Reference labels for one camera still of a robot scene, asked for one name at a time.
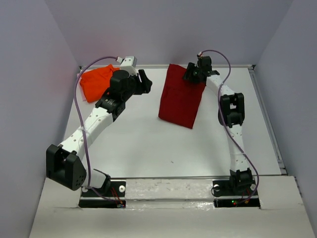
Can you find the orange t shirt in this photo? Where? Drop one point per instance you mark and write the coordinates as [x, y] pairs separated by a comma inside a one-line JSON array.
[[94, 82]]

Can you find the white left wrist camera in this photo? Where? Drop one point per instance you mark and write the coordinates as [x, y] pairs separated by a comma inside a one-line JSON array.
[[128, 64]]

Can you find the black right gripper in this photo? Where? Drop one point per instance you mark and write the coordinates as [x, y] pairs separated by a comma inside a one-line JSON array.
[[190, 68]]

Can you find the white front panel board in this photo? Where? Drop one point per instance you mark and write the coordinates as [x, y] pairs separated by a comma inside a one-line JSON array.
[[174, 208]]

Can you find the dark red t shirt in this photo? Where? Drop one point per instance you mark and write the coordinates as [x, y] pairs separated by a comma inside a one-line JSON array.
[[180, 99]]

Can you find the right side aluminium rail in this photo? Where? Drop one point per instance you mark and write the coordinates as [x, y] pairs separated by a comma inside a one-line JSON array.
[[269, 127]]

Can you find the white table edge rail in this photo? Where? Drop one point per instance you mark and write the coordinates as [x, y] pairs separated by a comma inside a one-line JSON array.
[[160, 66]]

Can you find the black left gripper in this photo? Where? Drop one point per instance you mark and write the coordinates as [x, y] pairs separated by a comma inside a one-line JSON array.
[[144, 87]]

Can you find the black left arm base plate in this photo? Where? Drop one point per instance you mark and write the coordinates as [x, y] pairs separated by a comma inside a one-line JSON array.
[[112, 198]]

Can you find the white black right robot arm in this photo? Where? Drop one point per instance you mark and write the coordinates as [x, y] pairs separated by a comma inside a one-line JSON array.
[[231, 115]]

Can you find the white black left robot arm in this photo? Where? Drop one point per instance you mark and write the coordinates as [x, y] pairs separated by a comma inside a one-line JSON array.
[[64, 161]]

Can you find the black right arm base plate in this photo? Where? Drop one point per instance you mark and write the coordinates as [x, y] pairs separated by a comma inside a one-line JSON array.
[[226, 197]]

